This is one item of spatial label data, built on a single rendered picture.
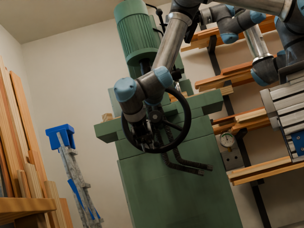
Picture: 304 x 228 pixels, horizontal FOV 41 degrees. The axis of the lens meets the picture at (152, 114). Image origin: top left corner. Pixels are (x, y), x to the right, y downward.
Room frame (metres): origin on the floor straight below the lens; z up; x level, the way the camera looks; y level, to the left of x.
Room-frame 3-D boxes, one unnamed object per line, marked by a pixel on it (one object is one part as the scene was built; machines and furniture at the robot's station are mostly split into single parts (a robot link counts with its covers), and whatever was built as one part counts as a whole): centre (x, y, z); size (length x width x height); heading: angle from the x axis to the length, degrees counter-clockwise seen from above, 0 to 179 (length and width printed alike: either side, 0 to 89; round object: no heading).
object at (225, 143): (1.72, -0.28, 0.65); 0.06 x 0.04 x 0.08; 86
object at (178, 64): (2.15, -0.20, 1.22); 0.09 x 0.08 x 0.15; 176
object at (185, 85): (2.12, -0.20, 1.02); 0.09 x 0.07 x 0.12; 86
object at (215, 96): (1.84, -0.03, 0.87); 0.61 x 0.30 x 0.06; 86
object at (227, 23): (1.76, -0.46, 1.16); 0.11 x 0.08 x 0.11; 54
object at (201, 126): (2.07, -0.04, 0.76); 0.57 x 0.45 x 0.09; 176
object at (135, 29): (1.95, -0.03, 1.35); 0.18 x 0.18 x 0.31
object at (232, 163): (1.79, -0.29, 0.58); 0.12 x 0.08 x 0.08; 176
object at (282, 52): (1.96, -0.74, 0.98); 0.13 x 0.12 x 0.14; 54
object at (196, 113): (1.89, -0.03, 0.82); 0.40 x 0.21 x 0.04; 86
